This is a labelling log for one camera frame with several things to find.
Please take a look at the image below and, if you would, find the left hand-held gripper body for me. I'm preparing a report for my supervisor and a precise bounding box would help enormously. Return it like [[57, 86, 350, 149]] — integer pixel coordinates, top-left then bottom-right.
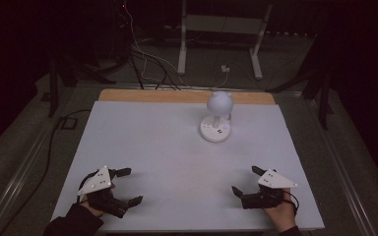
[[77, 165, 130, 219]]

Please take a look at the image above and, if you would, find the metal floor rail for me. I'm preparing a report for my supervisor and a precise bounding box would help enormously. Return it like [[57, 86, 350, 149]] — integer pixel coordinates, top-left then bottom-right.
[[0, 97, 80, 236], [303, 96, 378, 236]]

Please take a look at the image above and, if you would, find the black stand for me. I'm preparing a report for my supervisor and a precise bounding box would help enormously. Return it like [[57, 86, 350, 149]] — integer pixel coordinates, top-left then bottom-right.
[[265, 62, 335, 132], [46, 48, 118, 119]]

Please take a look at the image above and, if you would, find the black floor box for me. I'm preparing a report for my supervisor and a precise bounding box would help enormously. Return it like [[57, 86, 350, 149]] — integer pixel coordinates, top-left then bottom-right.
[[58, 116, 79, 131]]

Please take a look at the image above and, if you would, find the white cable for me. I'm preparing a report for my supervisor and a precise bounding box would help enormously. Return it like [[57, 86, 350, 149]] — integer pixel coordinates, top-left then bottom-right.
[[123, 0, 230, 89]]

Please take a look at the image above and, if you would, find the white table mat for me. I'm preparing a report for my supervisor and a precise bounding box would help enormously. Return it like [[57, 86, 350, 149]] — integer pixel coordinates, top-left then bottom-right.
[[50, 100, 326, 232]]

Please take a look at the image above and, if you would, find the person's left hand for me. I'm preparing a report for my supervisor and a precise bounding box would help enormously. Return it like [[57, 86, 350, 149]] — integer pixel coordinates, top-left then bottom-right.
[[79, 183, 116, 218]]

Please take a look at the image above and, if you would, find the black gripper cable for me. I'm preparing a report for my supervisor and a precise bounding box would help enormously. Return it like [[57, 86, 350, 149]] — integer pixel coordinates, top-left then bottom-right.
[[76, 169, 100, 204], [282, 190, 300, 218]]

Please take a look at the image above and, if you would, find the white desk lamp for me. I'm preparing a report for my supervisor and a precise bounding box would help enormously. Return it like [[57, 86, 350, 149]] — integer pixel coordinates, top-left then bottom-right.
[[199, 90, 234, 144]]

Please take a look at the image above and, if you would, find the black floor cable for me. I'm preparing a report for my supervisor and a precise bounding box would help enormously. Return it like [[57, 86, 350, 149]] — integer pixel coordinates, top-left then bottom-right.
[[0, 108, 93, 236]]

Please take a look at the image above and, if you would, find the white metal stand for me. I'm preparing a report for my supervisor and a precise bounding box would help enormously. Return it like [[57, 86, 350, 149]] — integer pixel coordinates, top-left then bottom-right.
[[177, 0, 274, 81]]

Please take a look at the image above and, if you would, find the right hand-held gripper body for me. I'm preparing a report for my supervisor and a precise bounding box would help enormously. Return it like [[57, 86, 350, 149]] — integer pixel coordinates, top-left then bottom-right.
[[241, 168, 299, 210]]

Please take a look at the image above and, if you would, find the person's right hand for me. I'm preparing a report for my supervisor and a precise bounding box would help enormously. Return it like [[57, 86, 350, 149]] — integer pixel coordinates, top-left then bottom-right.
[[263, 188, 298, 233]]

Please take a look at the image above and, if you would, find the bundle of black cables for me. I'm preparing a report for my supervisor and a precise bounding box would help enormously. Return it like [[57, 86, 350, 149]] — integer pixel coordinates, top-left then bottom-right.
[[128, 45, 182, 91]]

